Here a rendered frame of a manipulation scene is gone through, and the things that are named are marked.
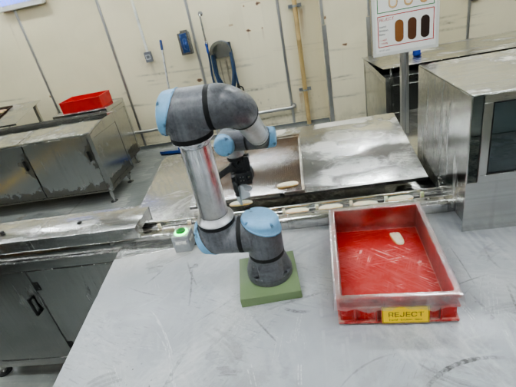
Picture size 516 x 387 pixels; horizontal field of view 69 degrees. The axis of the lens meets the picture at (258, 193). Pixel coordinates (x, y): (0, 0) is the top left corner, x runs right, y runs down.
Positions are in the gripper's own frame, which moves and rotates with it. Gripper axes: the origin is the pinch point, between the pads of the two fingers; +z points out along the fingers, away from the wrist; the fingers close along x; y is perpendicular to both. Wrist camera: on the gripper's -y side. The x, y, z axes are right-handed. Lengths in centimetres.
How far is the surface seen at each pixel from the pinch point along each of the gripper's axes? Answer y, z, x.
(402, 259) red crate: 57, 11, -34
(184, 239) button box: -22.0, 6.0, -16.7
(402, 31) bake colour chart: 85, -44, 78
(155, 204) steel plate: -52, 12, 29
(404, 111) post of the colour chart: 86, -1, 79
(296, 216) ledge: 22.4, 7.5, -6.0
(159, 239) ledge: -36.2, 9.2, -9.3
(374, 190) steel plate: 57, 12, 15
